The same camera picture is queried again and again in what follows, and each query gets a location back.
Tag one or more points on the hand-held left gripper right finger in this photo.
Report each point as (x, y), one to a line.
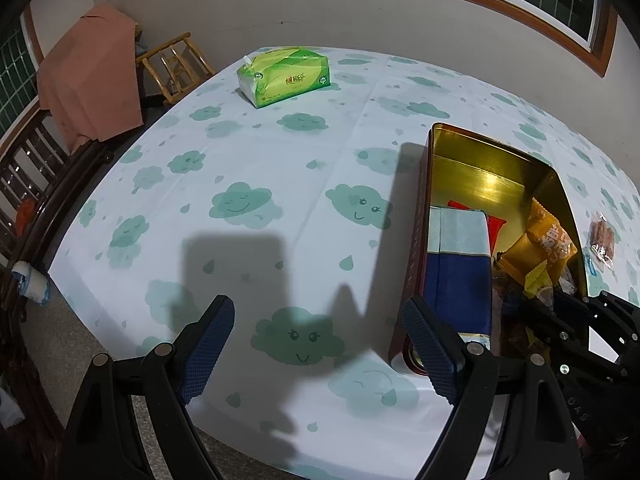
(432, 347)

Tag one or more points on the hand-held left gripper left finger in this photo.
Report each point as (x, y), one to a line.
(205, 350)

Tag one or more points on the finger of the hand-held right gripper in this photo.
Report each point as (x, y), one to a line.
(560, 322)
(617, 317)

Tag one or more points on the yellow-topped brown snack packet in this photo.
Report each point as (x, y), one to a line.
(537, 282)

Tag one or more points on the light blue and navy packet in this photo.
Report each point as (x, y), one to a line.
(457, 280)

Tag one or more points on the clear packet of brown snack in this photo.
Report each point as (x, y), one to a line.
(602, 240)

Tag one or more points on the yellow snack packet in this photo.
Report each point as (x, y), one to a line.
(545, 240)

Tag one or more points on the red snack packet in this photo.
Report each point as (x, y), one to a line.
(495, 227)

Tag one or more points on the red tin box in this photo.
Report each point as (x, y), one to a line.
(480, 175)

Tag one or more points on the cloud-printed tablecloth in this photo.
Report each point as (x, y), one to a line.
(280, 170)

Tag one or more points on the dark wooden bench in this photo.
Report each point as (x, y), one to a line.
(45, 180)

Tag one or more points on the green tissue pack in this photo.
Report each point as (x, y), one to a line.
(285, 77)

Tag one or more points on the bamboo chair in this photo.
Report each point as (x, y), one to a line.
(172, 67)

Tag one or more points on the pink cloth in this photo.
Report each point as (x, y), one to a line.
(90, 75)

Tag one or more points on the green-tiled side window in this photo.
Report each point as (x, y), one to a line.
(12, 80)

